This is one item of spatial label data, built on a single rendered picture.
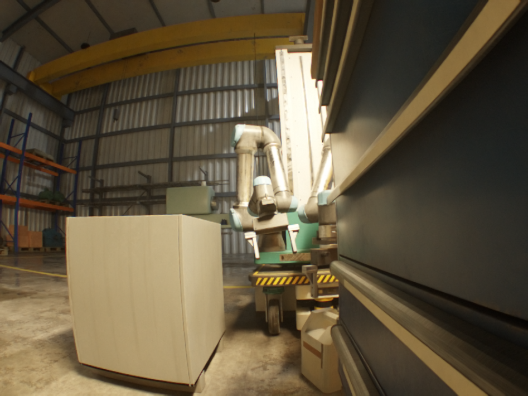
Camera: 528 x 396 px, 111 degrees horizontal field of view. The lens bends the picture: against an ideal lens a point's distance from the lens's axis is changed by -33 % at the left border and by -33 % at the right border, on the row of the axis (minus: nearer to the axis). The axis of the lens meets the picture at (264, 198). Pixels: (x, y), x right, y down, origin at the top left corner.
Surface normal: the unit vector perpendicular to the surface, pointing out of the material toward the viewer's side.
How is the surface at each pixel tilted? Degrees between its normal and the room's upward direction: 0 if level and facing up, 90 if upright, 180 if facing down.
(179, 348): 90
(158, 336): 90
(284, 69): 90
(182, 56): 90
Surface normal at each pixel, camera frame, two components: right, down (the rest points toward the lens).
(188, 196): -0.04, -0.14
